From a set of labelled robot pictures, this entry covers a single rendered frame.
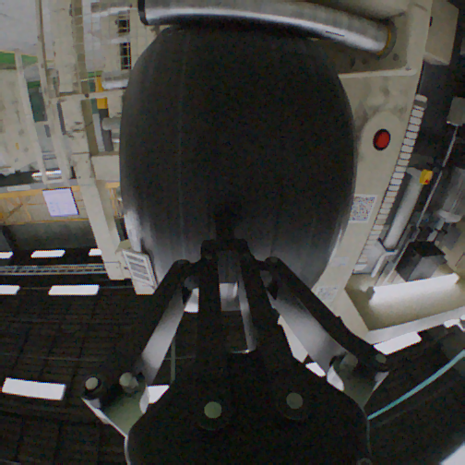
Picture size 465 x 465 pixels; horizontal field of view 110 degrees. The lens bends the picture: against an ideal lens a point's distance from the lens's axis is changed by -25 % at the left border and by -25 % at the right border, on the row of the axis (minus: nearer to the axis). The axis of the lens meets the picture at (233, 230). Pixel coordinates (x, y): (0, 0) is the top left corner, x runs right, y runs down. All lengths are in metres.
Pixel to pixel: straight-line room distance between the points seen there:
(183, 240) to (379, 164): 0.44
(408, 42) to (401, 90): 0.16
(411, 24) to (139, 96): 0.36
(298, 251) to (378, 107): 0.34
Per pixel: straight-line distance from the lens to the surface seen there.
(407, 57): 0.39
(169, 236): 0.23
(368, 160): 0.51
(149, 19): 0.35
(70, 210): 4.64
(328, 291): 0.71
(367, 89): 0.49
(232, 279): 0.17
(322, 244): 0.27
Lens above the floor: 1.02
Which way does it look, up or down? 33 degrees up
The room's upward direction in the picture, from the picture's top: 177 degrees counter-clockwise
